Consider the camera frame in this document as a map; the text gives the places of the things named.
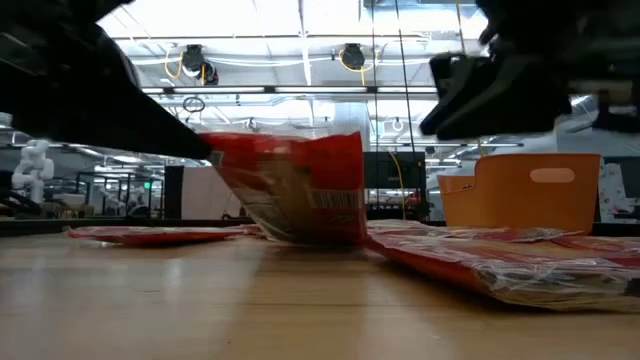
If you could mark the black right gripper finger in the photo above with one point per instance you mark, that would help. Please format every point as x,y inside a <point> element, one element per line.
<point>457,75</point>
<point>520,105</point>

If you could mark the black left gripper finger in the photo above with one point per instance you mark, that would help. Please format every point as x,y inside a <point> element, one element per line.
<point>135,120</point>

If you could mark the black panel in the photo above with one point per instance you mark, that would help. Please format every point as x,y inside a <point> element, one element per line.
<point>173,192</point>

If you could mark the orange plastic basket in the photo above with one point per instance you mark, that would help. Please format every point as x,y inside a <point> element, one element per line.
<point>525,200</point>

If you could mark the beige curtain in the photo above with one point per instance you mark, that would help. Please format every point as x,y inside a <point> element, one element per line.
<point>205,192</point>

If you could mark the black monitor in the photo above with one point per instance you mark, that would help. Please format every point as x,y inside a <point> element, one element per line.
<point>395,170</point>

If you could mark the white pillar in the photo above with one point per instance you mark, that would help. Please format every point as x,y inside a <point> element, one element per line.
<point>350,115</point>

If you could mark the black table frame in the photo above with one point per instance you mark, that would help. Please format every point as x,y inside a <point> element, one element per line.
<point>30,227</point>

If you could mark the long ceiling light rail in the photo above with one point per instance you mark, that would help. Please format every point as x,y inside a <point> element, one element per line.
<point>300,90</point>

